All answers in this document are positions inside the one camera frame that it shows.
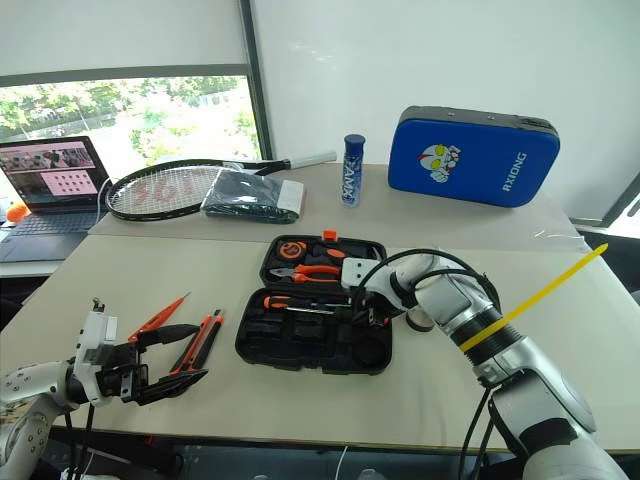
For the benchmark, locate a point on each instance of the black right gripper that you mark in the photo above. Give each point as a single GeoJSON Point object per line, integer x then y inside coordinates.
{"type": "Point", "coordinates": [372, 312]}

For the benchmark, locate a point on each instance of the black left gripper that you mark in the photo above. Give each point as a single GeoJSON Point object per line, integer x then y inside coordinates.
{"type": "Point", "coordinates": [117, 370]}

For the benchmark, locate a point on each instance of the orange black utility knife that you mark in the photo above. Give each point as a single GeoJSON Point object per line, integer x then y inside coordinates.
{"type": "Point", "coordinates": [202, 337]}

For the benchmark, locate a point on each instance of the black plastic tool case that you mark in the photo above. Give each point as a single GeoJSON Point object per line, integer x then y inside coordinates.
{"type": "Point", "coordinates": [300, 340]}

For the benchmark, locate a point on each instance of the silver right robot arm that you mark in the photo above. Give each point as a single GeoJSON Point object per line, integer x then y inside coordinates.
{"type": "Point", "coordinates": [525, 390]}

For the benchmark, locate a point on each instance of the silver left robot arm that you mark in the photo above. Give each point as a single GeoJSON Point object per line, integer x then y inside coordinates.
{"type": "Point", "coordinates": [30, 400]}

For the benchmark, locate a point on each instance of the white tape roll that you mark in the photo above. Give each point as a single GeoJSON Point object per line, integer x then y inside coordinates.
{"type": "Point", "coordinates": [417, 322]}

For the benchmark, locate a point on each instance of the orange black screwdriver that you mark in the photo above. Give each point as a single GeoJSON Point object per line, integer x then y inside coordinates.
{"type": "Point", "coordinates": [280, 302]}

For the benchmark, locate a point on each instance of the orange black tape measure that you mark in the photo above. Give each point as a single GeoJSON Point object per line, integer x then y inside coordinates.
{"type": "Point", "coordinates": [290, 250]}

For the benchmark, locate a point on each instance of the blue bottle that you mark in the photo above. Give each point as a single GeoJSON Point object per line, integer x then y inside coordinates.
{"type": "Point", "coordinates": [353, 170]}

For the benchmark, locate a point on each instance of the black tennis racket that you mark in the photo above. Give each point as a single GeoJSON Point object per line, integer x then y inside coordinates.
{"type": "Point", "coordinates": [150, 192]}

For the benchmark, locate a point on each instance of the dark folded cloth package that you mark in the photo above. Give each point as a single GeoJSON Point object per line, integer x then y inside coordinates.
{"type": "Point", "coordinates": [250, 197]}

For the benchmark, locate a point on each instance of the blue kick pad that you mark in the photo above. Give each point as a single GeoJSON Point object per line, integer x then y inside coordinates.
{"type": "Point", "coordinates": [470, 160]}

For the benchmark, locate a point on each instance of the dark laptop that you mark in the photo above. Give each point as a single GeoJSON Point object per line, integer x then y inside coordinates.
{"type": "Point", "coordinates": [50, 200]}

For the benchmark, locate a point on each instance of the orange round object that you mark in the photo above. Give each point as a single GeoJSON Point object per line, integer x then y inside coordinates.
{"type": "Point", "coordinates": [16, 212]}

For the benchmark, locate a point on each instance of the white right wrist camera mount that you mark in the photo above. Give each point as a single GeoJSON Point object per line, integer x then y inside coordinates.
{"type": "Point", "coordinates": [357, 272]}

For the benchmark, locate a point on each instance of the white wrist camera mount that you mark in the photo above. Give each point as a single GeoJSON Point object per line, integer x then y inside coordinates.
{"type": "Point", "coordinates": [92, 335]}
{"type": "Point", "coordinates": [357, 272]}

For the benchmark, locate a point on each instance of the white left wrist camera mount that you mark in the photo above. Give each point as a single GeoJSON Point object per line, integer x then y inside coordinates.
{"type": "Point", "coordinates": [92, 335]}

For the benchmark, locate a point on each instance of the dark window frame post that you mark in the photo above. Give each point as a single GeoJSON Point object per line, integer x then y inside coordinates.
{"type": "Point", "coordinates": [257, 75]}

